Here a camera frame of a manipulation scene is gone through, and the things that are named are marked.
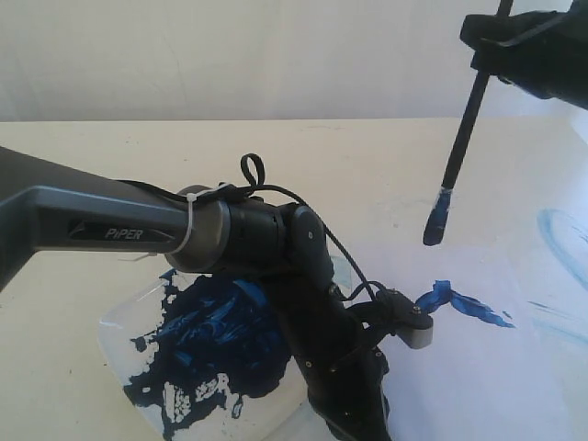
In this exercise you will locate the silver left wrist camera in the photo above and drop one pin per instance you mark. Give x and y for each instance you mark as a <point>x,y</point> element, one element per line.
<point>403,318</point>

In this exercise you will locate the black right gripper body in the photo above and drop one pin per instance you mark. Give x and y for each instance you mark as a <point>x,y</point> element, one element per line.
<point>551,57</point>

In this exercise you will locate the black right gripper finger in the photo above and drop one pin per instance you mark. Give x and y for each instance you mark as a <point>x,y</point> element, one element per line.
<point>508,30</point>
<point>504,61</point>

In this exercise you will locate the black paintbrush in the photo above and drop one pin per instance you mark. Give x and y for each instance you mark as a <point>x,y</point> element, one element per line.
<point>434,229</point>

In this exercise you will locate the white zip tie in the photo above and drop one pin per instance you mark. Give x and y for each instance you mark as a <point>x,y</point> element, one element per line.
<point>191,196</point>

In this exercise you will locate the white plate with blue paint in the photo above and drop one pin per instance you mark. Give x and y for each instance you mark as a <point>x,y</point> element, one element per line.
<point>203,358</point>

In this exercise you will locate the white sheet of paper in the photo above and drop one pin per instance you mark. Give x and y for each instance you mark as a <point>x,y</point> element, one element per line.
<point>519,373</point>

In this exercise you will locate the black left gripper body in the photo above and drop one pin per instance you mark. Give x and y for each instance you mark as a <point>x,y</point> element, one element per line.
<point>343,379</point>

